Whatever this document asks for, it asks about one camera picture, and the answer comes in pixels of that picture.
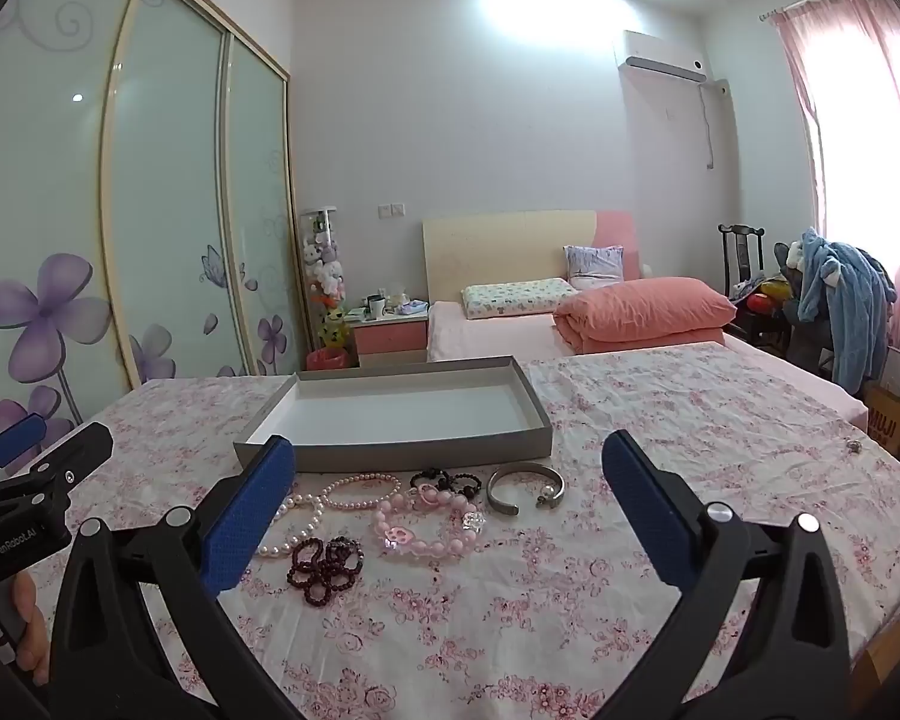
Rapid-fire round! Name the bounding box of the dark wooden chair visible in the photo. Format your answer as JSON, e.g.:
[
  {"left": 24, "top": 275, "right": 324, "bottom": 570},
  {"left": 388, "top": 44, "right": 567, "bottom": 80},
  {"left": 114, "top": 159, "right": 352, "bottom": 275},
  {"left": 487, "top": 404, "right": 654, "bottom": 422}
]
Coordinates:
[{"left": 718, "top": 223, "right": 767, "bottom": 340}]

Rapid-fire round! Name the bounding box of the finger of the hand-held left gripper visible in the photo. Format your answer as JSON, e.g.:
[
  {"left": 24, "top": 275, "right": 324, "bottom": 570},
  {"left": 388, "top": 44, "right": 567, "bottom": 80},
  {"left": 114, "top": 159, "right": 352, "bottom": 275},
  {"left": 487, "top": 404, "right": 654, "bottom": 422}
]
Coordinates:
[
  {"left": 0, "top": 423, "right": 115, "bottom": 512},
  {"left": 0, "top": 411, "right": 50, "bottom": 482}
]

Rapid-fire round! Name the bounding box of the pink floral tablecloth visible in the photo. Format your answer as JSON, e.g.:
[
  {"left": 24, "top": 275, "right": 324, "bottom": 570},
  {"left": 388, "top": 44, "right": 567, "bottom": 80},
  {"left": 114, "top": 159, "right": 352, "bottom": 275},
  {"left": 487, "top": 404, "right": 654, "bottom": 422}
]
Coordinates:
[{"left": 15, "top": 341, "right": 900, "bottom": 720}]

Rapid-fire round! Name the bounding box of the silver cuff bangle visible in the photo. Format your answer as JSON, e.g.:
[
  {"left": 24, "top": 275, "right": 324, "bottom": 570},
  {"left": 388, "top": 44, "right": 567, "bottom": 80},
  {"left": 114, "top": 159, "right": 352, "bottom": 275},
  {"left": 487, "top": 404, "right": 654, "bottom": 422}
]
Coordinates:
[{"left": 486, "top": 463, "right": 568, "bottom": 518}]

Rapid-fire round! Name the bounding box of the patterned flat pillow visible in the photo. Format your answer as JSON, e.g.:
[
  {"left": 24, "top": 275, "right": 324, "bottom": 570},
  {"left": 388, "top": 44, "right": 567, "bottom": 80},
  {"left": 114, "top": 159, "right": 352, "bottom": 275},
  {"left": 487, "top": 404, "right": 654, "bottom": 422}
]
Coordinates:
[{"left": 461, "top": 277, "right": 583, "bottom": 322}]

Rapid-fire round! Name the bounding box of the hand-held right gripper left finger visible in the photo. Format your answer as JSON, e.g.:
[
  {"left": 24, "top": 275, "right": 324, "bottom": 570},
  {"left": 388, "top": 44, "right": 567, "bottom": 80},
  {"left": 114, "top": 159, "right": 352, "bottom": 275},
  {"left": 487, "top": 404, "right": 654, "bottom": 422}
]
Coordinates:
[{"left": 45, "top": 433, "right": 308, "bottom": 720}]

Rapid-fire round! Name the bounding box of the blue fleece robe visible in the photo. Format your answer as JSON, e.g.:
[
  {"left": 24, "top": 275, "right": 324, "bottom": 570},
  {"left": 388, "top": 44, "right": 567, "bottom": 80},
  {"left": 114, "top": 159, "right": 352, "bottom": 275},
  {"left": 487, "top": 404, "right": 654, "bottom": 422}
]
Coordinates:
[{"left": 796, "top": 228, "right": 898, "bottom": 400}]

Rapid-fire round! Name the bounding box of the colourful toy pile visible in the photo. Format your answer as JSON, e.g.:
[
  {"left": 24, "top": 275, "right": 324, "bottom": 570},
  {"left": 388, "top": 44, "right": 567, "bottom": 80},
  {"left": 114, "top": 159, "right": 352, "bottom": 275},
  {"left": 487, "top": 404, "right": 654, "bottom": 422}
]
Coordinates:
[{"left": 730, "top": 275, "right": 794, "bottom": 317}]

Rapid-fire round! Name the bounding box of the dark swivel chair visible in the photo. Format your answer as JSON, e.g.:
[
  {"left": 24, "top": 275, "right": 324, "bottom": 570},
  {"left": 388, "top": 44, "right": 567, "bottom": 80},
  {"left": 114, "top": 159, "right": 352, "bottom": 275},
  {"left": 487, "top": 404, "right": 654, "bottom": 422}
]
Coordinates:
[{"left": 772, "top": 240, "right": 835, "bottom": 382}]

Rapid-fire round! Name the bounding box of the white wall air conditioner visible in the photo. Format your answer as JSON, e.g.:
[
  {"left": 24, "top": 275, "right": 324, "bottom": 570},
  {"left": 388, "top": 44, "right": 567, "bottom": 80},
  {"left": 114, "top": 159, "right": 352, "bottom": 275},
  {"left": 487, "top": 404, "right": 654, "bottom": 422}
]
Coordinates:
[{"left": 619, "top": 30, "right": 710, "bottom": 85}]

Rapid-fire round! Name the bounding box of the pink sheer curtain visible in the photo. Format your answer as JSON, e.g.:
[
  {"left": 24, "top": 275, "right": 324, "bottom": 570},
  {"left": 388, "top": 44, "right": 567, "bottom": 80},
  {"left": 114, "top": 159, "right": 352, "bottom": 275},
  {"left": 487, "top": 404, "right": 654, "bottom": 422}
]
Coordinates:
[{"left": 766, "top": 0, "right": 900, "bottom": 361}]

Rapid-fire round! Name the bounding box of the person's left hand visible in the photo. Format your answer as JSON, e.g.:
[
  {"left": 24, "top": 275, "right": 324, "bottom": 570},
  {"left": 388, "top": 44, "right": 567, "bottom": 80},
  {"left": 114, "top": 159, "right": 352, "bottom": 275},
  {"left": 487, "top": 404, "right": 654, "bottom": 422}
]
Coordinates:
[{"left": 10, "top": 572, "right": 53, "bottom": 685}]

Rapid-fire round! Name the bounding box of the black bead bracelet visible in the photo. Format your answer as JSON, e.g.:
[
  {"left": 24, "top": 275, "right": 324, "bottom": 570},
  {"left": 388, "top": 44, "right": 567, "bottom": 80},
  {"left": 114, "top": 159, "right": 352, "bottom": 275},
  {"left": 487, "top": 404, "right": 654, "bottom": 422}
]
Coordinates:
[{"left": 409, "top": 468, "right": 483, "bottom": 504}]

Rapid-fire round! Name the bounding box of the flower-print sliding wardrobe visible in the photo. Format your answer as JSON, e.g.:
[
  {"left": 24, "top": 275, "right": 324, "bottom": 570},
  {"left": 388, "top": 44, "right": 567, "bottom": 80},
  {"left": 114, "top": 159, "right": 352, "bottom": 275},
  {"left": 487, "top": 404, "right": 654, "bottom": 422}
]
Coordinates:
[{"left": 0, "top": 0, "right": 310, "bottom": 445}]

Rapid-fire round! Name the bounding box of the bed with pink sheet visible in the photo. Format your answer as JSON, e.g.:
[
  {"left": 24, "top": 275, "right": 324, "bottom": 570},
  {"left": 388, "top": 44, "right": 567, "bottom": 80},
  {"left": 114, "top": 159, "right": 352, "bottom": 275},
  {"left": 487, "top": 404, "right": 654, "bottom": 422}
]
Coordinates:
[{"left": 426, "top": 298, "right": 869, "bottom": 432}]

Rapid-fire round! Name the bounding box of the grey shallow cardboard tray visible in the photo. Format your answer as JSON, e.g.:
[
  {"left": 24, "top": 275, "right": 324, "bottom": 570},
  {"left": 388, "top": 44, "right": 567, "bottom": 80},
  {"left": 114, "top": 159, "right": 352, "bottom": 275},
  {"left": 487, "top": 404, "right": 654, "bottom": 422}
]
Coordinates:
[{"left": 234, "top": 355, "right": 554, "bottom": 472}]

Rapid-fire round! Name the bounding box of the dark red bead bracelet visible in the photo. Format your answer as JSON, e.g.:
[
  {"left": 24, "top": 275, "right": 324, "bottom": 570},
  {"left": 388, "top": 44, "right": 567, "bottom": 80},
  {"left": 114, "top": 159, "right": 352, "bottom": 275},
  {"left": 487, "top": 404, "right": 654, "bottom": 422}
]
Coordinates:
[{"left": 290, "top": 535, "right": 367, "bottom": 605}]

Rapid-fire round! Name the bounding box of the pink and beige nightstand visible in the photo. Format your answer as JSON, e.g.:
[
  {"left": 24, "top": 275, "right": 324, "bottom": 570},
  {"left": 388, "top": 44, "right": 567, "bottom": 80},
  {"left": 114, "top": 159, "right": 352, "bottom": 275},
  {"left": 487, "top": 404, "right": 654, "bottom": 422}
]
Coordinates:
[{"left": 343, "top": 306, "right": 430, "bottom": 368}]

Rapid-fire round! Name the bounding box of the pearl necklace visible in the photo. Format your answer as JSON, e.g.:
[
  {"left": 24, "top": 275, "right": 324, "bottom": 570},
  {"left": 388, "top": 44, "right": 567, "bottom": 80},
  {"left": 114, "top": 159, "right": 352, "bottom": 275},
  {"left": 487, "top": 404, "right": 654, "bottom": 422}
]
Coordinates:
[{"left": 258, "top": 472, "right": 404, "bottom": 560}]

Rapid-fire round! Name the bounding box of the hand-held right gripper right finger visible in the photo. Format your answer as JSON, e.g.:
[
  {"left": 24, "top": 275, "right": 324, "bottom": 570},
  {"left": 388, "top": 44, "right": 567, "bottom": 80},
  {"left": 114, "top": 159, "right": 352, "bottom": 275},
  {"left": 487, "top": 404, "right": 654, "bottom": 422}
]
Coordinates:
[{"left": 591, "top": 431, "right": 856, "bottom": 720}]

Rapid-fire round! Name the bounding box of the clear plush toy display tube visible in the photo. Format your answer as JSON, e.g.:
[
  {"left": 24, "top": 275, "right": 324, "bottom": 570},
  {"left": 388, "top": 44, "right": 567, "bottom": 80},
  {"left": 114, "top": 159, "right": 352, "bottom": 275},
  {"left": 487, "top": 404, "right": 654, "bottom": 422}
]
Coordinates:
[{"left": 298, "top": 208, "right": 350, "bottom": 350}]

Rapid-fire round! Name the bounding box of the beige and pink headboard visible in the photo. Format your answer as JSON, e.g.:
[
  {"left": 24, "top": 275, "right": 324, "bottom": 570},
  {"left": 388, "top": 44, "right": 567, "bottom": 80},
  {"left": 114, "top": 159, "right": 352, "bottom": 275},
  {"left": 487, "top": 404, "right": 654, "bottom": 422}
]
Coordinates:
[{"left": 421, "top": 210, "right": 640, "bottom": 306}]

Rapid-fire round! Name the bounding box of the folded coral quilt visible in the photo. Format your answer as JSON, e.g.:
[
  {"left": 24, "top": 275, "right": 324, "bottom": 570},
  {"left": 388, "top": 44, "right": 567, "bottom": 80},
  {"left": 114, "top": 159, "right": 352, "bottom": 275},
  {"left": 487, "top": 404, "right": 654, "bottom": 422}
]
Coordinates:
[{"left": 553, "top": 276, "right": 738, "bottom": 356}]

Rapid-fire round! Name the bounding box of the white air conditioner pipe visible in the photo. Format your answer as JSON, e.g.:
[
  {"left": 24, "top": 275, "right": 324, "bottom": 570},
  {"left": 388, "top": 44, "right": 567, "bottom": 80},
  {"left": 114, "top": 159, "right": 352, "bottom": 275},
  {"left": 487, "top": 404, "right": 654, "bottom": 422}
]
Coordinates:
[{"left": 697, "top": 81, "right": 723, "bottom": 170}]

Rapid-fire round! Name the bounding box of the lilac print pillow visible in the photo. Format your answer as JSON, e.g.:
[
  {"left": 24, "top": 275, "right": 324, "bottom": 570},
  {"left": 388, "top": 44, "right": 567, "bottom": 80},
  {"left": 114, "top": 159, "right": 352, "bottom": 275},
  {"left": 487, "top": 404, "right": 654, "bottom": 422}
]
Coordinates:
[{"left": 562, "top": 244, "right": 626, "bottom": 292}]

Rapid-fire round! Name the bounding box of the pink bead bracelet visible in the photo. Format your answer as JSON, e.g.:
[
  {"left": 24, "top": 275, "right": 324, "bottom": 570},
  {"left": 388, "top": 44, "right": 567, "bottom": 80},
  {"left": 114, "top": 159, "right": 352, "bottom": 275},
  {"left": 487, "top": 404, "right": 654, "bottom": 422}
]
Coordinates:
[{"left": 371, "top": 486, "right": 491, "bottom": 560}]

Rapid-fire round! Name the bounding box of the brown cardboard box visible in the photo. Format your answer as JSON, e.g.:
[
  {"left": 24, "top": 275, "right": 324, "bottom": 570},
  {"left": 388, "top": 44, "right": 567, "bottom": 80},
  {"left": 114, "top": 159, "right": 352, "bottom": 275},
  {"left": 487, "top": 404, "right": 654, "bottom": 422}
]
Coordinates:
[{"left": 865, "top": 385, "right": 900, "bottom": 455}]

